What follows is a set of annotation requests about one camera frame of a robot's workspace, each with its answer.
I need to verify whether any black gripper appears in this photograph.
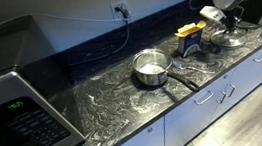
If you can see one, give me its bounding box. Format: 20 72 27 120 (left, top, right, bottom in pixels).
223 4 247 37

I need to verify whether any glass lid with black handle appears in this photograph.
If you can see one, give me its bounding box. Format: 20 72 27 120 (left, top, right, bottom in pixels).
209 26 250 53

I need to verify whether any blue yellow pasta box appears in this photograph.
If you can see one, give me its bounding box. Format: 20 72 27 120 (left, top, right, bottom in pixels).
172 18 211 59

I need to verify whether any silver metal fork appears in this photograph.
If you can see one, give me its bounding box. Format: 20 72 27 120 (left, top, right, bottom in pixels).
172 56 216 80

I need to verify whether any black silver microwave oven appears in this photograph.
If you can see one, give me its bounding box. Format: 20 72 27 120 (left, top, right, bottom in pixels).
0 9 88 146

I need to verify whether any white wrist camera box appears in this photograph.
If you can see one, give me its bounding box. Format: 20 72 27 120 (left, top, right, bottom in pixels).
199 3 228 25

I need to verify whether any long silver cabinet handle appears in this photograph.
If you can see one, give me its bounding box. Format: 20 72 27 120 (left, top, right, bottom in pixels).
251 51 262 64
192 89 216 107

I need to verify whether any short silver cabinet handle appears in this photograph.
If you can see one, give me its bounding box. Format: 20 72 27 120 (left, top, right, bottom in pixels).
215 90 228 105
223 83 238 99

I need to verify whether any steel pot with black handle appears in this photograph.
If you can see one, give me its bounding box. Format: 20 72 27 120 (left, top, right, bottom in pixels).
130 43 202 100

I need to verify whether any black power cable with plug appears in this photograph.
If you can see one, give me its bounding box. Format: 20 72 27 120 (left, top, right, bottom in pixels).
61 3 136 68

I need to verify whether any white wall outlet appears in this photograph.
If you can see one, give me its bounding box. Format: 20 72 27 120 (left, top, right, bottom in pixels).
109 0 133 23

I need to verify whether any long white cable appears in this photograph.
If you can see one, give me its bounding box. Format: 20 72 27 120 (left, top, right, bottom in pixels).
29 1 129 33

